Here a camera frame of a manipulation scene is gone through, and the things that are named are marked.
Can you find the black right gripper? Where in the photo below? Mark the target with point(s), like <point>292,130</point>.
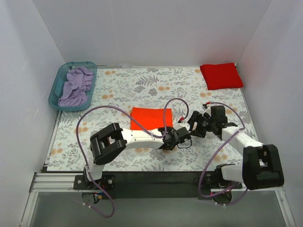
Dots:
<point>197,123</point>

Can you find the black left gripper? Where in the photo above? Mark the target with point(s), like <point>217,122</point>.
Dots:
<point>183,133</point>

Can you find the orange t shirt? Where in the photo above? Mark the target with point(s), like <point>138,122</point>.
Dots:
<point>150,118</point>

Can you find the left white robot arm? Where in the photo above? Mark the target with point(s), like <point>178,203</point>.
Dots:
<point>109,142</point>

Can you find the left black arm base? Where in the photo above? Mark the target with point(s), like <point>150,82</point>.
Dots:
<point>81,182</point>

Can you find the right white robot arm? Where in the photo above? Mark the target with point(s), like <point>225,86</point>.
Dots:
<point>261,166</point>

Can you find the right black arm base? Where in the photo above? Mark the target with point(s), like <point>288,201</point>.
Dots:
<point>212,184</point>

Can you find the floral patterned table mat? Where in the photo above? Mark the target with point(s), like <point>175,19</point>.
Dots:
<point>117,91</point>

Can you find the folded red t shirt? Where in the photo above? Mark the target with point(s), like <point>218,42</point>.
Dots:
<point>221,76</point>

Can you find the crumpled lavender t shirt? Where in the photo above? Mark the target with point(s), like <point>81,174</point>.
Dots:
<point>79,82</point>

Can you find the teal plastic bin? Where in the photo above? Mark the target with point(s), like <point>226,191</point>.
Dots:
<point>57,89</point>

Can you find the aluminium rail frame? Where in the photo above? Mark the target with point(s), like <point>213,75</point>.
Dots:
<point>151,199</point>

